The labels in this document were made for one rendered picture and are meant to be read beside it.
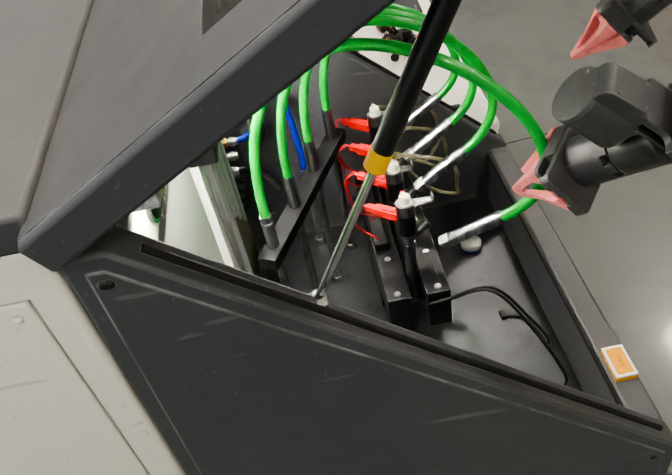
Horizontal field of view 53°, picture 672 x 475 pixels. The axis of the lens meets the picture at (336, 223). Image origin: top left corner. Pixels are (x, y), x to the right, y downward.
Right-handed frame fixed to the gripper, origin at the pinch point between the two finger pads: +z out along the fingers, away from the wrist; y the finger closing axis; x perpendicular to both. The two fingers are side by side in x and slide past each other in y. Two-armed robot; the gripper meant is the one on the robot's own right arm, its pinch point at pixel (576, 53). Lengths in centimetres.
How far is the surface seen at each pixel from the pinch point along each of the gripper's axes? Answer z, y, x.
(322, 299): 17, 26, 53
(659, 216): 47, -127, -96
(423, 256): 35.3, -2.9, 15.1
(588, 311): 19.6, -21.9, 24.4
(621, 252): 59, -116, -79
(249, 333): 20, 31, 57
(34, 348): 30, 45, 61
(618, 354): 16.9, -22.7, 33.2
